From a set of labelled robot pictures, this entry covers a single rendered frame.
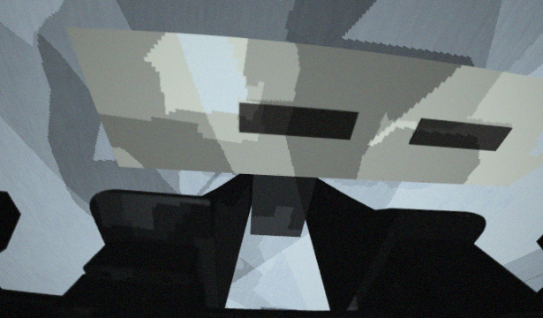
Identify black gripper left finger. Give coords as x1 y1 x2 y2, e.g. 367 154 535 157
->
89 174 253 308

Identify black two-prong plug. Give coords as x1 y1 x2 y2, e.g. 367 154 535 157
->
250 174 317 237

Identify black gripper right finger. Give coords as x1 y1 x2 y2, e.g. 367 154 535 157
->
306 178 486 311

